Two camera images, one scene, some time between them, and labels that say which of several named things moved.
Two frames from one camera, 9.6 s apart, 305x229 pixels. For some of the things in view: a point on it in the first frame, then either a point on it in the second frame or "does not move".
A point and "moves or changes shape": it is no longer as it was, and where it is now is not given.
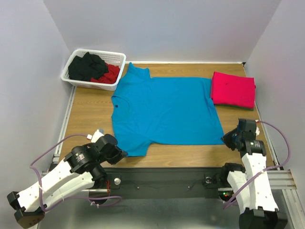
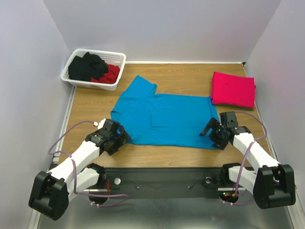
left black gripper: x=119 y=155 -> x=123 y=138
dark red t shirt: x=110 y=77 does not move
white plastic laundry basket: x=93 y=69 does not move
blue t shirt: x=170 y=110 moves or changes shape
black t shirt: x=89 y=67 does not move
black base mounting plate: x=164 y=182 does not move
